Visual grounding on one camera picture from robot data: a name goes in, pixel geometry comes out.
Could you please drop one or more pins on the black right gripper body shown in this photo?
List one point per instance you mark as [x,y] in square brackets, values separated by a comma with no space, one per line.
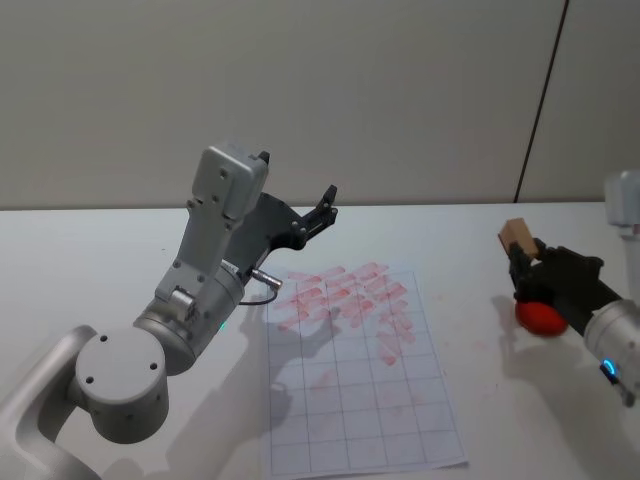
[570,285]

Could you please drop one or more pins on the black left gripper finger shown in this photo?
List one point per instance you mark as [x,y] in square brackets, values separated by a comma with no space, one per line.
[327,196]
[315,226]

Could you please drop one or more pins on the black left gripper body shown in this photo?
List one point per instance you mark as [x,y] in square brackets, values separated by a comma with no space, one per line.
[270,222]

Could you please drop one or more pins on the wooden block stamp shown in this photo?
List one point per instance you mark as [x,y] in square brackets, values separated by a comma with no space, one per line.
[518,234]

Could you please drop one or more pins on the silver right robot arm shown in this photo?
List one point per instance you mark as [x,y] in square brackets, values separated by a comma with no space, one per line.
[611,325]

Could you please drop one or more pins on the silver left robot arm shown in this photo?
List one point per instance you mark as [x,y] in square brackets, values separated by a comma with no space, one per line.
[120,370]

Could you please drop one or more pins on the red round ink pad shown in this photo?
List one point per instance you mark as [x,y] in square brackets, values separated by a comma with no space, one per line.
[539,320]

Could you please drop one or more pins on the white grid paper sheet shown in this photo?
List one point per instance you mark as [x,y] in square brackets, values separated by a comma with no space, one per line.
[350,400]

